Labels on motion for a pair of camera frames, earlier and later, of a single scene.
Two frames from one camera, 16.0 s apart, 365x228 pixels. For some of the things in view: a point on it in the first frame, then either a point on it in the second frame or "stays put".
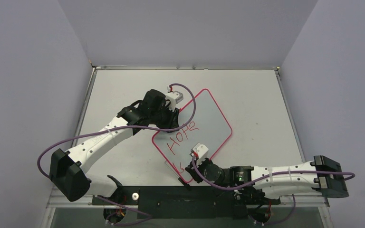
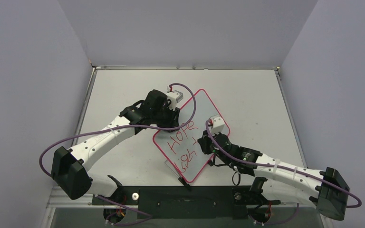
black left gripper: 172,121 stays put
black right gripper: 194,168 → 207,143
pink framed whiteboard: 209,127 stays put
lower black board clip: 185,184 stays put
